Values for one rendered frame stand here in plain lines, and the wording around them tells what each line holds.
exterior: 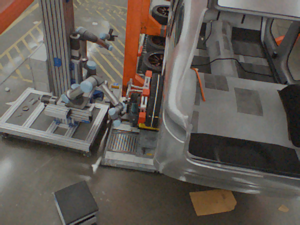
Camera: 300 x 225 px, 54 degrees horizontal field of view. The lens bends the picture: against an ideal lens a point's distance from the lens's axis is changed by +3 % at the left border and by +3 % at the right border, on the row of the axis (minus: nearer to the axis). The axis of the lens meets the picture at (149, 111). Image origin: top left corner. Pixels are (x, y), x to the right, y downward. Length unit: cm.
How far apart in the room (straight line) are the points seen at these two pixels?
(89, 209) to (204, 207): 142
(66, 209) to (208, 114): 183
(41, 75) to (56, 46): 45
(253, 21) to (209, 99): 256
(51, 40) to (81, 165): 160
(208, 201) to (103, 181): 133
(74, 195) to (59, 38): 167
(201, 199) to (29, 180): 212
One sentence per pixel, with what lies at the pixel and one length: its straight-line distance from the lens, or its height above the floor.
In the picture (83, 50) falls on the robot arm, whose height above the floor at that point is 119.
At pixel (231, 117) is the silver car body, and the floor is 99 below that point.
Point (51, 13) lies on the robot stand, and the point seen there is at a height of 178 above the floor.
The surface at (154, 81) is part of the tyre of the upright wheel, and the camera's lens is 332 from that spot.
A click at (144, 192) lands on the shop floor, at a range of 371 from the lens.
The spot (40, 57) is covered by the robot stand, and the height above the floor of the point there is 123.
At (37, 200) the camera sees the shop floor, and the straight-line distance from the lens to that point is 372.
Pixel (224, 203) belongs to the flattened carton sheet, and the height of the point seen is 1.
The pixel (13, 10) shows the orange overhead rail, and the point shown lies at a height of 299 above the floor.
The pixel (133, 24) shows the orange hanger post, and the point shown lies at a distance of 346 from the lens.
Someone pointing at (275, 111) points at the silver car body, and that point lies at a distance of 369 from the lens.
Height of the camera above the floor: 314
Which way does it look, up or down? 42 degrees down
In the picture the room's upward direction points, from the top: 10 degrees clockwise
